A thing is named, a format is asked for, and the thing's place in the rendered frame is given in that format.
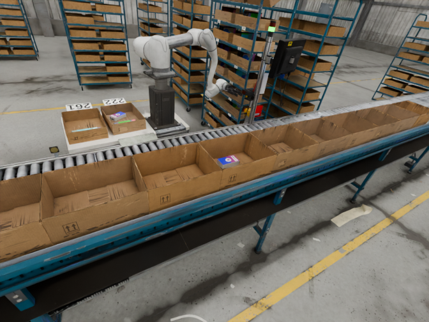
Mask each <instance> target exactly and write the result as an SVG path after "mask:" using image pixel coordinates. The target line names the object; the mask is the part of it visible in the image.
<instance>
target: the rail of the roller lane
mask: <svg viewBox="0 0 429 322"><path fill-rule="evenodd" d="M422 93H429V91H426V92H422ZM422 93H415V94H411V95H418V94H422ZM411 95H404V96H397V97H393V98H386V99H382V100H375V101H371V102H364V103H357V104H352V105H346V106H341V107H335V108H330V109H323V110H319V111H312V112H306V113H301V114H294V115H290V116H283V117H279V118H272V119H265V120H260V121H254V122H253V124H251V125H254V124H255V123H256V124H259V123H263V122H266V123H267V122H268V121H271V122H272V120H275V121H276V120H278V119H279V120H281V119H285V118H288V119H289V118H290V117H292V118H293V117H294V116H295V117H297V116H301V115H305V114H306V115H308V114H312V113H314V114H315V113H316V112H317V113H318V112H322V111H324V112H325V111H328V110H330V111H331V110H335V109H340V108H346V107H352V106H357V105H362V104H368V103H372V102H373V103H374V102H378V101H383V100H389V99H395V98H401V97H405V96H411ZM245 125H247V126H248V125H250V124H249V123H243V124H238V125H231V126H225V127H220V128H214V129H211V130H202V131H198V132H191V133H187V134H180V135H173V136H169V137H162V138H158V139H157V140H153V141H147V142H142V143H138V144H133V145H137V146H138V147H139V149H140V151H142V150H141V148H140V145H141V144H146V146H147V147H148V149H149V150H150V148H149V146H148V144H149V143H150V142H153V143H154V145H155V146H156V147H157V145H156V142H157V141H161V142H162V143H163V142H164V140H165V139H168V140H169V141H170V143H171V139H172V138H175V139H176V140H177V141H178V138H179V137H182V138H183V139H184V138H185V137H186V136H187V135H188V136H190V138H191V139H192V135H193V134H195V135H196V136H198V134H203V135H204V134H205V133H206V132H208V133H209V134H210V133H211V132H212V131H214V132H215V133H216V131H217V130H220V131H222V130H223V129H226V130H228V128H231V129H233V128H234V127H237V128H238V127H240V126H242V127H244V126H245ZM184 140H185V139H184ZM178 142H179V141H178ZM179 144H180V143H179ZM133 145H129V146H128V147H129V148H130V149H131V151H132V153H134V152H133V150H132V146H133ZM163 145H164V143H163ZM171 145H173V144H172V143H171ZM164 146H165V145H164ZM124 147H125V146H123V147H122V146H121V145H117V146H111V147H108V148H99V149H92V150H88V151H81V152H77V153H70V154H66V155H59V157H57V158H56V157H48V158H41V159H38V160H30V161H25V162H19V163H14V164H8V165H0V170H1V171H2V172H3V176H2V179H4V174H5V170H6V169H7V168H9V167H12V168H15V170H16V173H15V176H17V173H18V169H19V166H21V165H26V166H28V174H30V170H31V164H33V163H38V164H40V171H43V163H44V161H50V162H51V163H52V169H54V160H56V159H58V158H59V159H61V160H62V161H63V167H66V164H65V159H66V158H67V157H72V158H73V161H74V165H76V164H77V162H76V156H77V155H82V156H83V157H84V162H85V163H86V162H87V159H86V155H87V154H88V153H92V154H93V155H94V154H95V156H96V153H97V152H98V151H101V152H103V155H104V158H105V159H106V158H107V157H106V154H105V152H106V151H107V150H112V152H113V155H114V157H116V154H115V149H116V148H120V149H121V151H122V152H123V155H125V153H124V150H123V149H124ZM165 147H166V146H165ZM157 149H158V147H157ZM94 160H95V157H94ZM96 160H97V158H96Z"/></svg>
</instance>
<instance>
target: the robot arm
mask: <svg viewBox="0 0 429 322"><path fill-rule="evenodd" d="M185 45H191V46H194V45H196V46H199V45H201V46H203V47H206V49H207V51H208V52H209V55H210V56H211V60H212V62H211V68H210V71H209V76H208V79H207V90H206V91H205V95H206V96H207V97H208V98H211V97H214V96H215V95H217V94H218V93H219V92H220V91H222V90H225V91H226V92H228V93H230V94H232V95H235V96H236V97H237V95H240V96H242V93H240V91H239V90H238V89H236V88H235V89H234V88H232V86H231V85H230V84H229V83H228V82H227V81H225V80H223V79H218V80H217V81H216V84H213V76H214V74H215V70H216V66H217V62H218V55H217V47H216V41H215V37H214V35H213V33H212V32H211V30H210V29H205V30H201V29H195V28H193V29H190V30H189V31H188V32H187V33H185V34H179V35H175V36H169V37H165V38H164V37H163V36H159V35H154V36H145V37H141V36H140V37H138V38H136V39H134V41H133V49H134V51H135V53H136V54H137V55H138V56H139V57H141V58H143V59H146V60H148V61H149V62H150V63H151V69H148V70H146V74H150V75H153V76H155V77H157V78H158V77H164V76H170V75H175V73H174V72H171V71H170V50H169V49H174V48H178V47H182V46H185Z"/></svg>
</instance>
